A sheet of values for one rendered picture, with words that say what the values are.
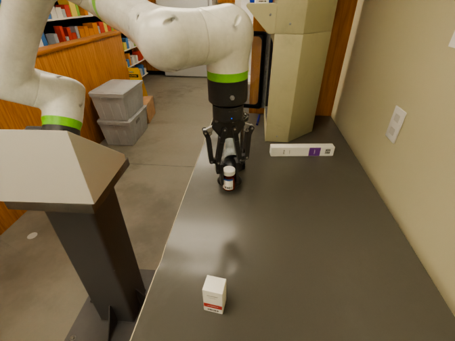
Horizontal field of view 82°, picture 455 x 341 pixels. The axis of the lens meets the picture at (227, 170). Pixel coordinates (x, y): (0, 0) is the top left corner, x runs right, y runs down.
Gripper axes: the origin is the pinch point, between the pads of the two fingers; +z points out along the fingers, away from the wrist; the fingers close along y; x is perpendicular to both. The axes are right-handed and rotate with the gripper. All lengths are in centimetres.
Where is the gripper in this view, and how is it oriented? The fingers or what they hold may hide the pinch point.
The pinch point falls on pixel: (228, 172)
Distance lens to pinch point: 73.4
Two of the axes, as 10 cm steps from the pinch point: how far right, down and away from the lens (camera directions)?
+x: 2.1, 5.5, -8.1
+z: 0.1, 8.3, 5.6
